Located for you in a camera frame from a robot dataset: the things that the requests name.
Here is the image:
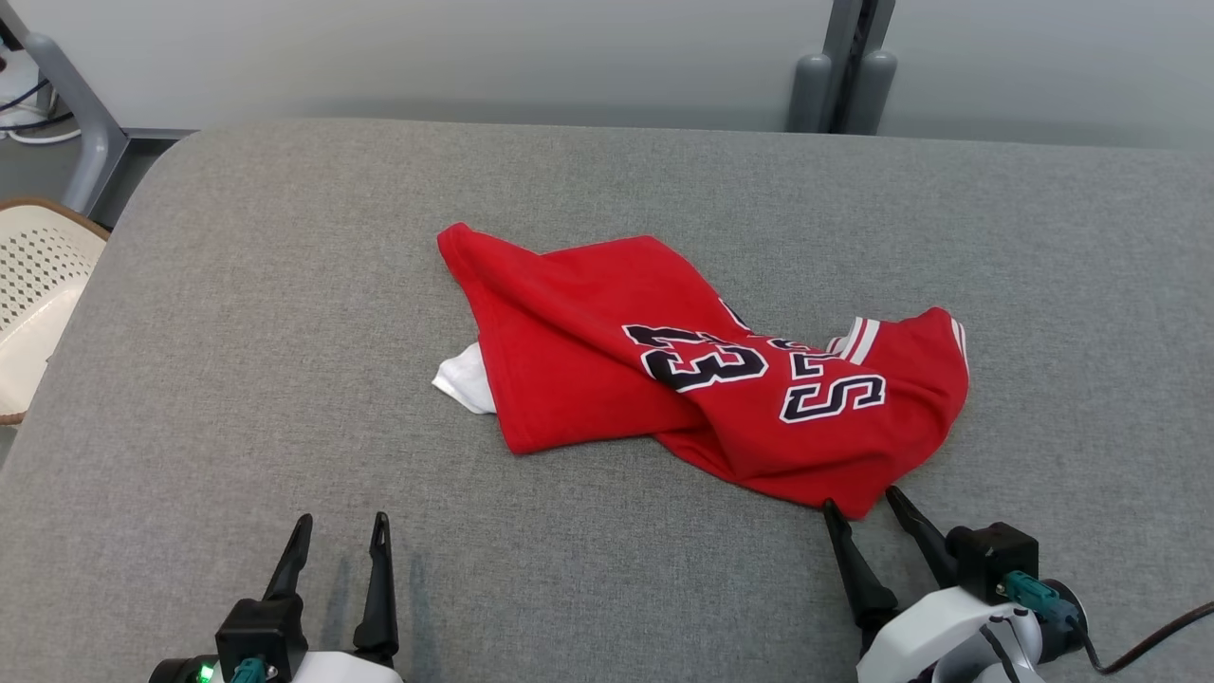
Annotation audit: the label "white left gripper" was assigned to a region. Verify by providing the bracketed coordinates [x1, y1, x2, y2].
[147, 512, 405, 683]

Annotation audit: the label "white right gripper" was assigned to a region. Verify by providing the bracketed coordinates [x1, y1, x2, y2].
[821, 485, 1091, 683]

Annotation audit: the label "red and white number jersey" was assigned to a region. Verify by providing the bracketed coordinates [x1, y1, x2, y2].
[432, 222, 971, 522]

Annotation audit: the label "grey fabric panel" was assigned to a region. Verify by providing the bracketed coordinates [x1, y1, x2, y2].
[0, 118, 1214, 683]

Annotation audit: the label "grey metal table leg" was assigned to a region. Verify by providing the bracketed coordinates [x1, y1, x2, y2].
[0, 17, 130, 215]

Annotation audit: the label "right camera cable teal plug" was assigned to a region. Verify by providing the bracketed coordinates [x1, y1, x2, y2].
[1002, 569, 1214, 677]

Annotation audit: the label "grey post bracket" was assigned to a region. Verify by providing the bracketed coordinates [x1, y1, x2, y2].
[786, 0, 898, 135]

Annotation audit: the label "white and black floor cables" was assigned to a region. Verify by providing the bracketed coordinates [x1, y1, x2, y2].
[0, 52, 84, 145]

